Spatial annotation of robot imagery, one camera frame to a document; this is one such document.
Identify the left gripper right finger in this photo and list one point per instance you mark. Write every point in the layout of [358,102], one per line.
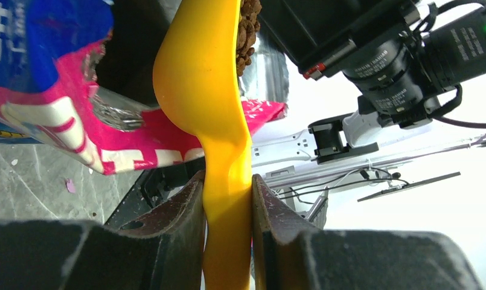
[292,253]

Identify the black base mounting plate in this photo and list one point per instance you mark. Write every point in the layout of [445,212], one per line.
[151,188]

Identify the brown pet food kibble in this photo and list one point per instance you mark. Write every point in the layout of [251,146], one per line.
[248,27]

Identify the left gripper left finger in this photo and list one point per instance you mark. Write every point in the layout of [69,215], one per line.
[161,249]

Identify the yellow plastic scoop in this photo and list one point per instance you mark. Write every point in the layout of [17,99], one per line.
[195,83]

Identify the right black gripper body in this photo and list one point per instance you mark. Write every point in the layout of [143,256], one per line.
[334,34]

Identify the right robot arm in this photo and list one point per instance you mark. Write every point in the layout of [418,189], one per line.
[407,72]

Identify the pet food bag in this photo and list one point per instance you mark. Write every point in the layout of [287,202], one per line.
[77,75]

